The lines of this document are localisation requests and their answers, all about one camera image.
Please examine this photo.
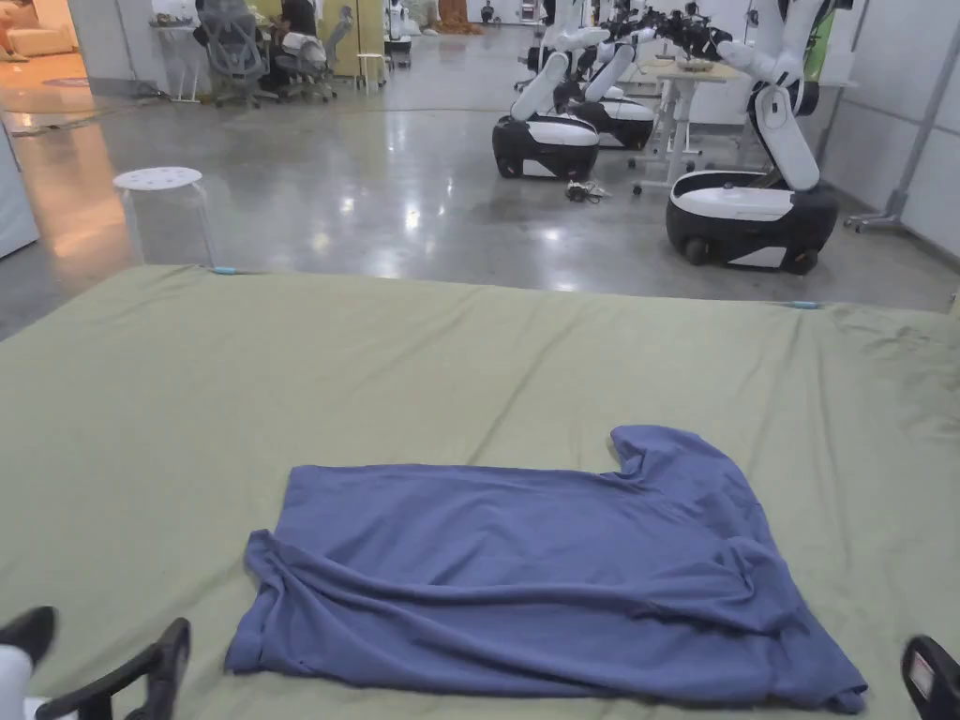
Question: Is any beige sofa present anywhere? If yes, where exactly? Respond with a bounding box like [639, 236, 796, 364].
[0, 0, 80, 65]

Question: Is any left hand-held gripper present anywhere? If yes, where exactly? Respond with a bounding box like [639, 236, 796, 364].
[0, 606, 192, 720]

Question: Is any round white stool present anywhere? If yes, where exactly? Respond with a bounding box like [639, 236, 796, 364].
[112, 166, 218, 267]

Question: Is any bed with pale green sheet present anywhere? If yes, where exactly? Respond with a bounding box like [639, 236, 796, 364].
[0, 263, 960, 720]

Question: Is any small white side table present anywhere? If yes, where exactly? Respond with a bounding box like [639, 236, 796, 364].
[355, 52, 388, 96]

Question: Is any blue shirt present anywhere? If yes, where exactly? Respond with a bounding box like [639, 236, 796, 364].
[223, 425, 870, 713]

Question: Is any grey mesh office chair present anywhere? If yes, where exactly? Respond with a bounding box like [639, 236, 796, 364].
[191, 0, 273, 110]

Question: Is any white desk with wooden top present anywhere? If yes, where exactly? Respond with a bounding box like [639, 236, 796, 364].
[633, 58, 753, 198]

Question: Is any white and black wheeled robot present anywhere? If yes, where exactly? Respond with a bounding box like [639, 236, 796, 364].
[666, 0, 840, 270]
[573, 0, 665, 150]
[491, 0, 610, 181]

